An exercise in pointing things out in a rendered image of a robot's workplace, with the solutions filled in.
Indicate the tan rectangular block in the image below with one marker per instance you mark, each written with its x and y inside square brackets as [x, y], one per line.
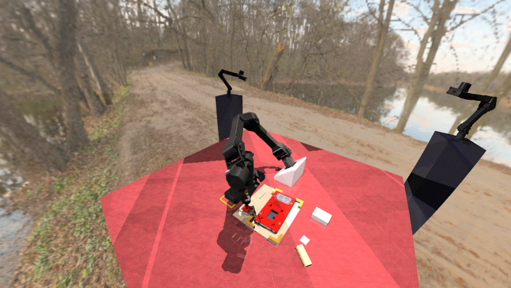
[303, 254]

